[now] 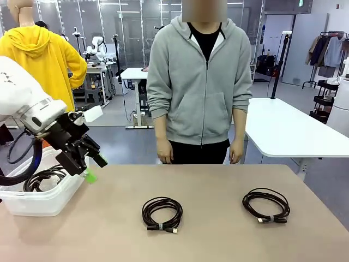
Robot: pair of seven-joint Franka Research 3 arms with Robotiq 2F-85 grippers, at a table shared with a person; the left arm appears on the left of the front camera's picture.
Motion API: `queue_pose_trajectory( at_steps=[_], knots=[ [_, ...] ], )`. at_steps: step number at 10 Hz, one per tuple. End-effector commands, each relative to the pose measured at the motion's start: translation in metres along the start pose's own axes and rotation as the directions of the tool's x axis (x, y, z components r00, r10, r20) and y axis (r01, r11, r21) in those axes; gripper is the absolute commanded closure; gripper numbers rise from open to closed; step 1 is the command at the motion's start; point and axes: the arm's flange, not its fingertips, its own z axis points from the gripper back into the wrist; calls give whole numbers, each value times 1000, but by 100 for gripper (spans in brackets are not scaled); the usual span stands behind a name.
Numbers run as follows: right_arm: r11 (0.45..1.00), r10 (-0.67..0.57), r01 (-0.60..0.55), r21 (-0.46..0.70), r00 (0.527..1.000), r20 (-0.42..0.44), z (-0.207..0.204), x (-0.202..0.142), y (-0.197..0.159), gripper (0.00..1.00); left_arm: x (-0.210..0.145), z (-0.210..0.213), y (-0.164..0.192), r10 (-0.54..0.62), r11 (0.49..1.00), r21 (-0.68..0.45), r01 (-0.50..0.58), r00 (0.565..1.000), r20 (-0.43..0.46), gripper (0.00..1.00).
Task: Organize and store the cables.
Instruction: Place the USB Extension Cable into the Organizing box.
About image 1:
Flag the black pole with white camera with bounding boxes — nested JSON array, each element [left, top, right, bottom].
[[269, 31, 293, 99]]

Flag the white partition panel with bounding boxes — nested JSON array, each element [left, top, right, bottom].
[[282, 13, 329, 85]]

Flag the black bags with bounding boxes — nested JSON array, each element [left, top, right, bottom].
[[257, 54, 279, 76]]

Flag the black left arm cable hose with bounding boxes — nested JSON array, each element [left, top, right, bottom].
[[0, 136, 44, 186]]

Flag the black utility cart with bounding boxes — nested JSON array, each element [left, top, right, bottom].
[[309, 79, 340, 125]]

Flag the white curved-edge table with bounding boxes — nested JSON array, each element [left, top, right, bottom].
[[244, 97, 349, 159]]

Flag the metal background workbench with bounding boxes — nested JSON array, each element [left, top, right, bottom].
[[71, 62, 112, 108]]

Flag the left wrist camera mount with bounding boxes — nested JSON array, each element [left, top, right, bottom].
[[68, 105, 104, 126]]

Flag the clothes rack with garments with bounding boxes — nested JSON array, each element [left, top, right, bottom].
[[302, 30, 349, 90]]

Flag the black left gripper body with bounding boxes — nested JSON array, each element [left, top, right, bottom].
[[45, 111, 91, 154]]

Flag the person's left hand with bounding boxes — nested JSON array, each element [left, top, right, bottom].
[[228, 138, 244, 165]]

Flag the person's right hand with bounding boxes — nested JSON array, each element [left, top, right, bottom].
[[157, 138, 175, 164]]

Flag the clear plastic storage container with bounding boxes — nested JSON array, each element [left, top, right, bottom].
[[0, 147, 91, 217]]

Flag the white device on stand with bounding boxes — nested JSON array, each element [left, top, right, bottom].
[[71, 26, 84, 55]]

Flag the person in grey hoodie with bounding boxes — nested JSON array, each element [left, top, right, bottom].
[[146, 0, 253, 165]]

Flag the grey step stool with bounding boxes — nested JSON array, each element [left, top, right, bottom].
[[84, 87, 104, 109]]

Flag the person's left forearm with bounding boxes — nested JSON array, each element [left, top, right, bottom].
[[231, 110, 246, 141]]

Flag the thin black tripod stand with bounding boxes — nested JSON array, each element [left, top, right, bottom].
[[113, 34, 123, 82]]

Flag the white standing desk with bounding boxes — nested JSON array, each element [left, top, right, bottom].
[[119, 67, 155, 129]]

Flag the person's right forearm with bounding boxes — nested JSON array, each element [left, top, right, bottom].
[[154, 117, 171, 141]]

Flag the mannequin in yellow hoodie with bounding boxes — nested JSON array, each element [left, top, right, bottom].
[[0, 0, 88, 150]]

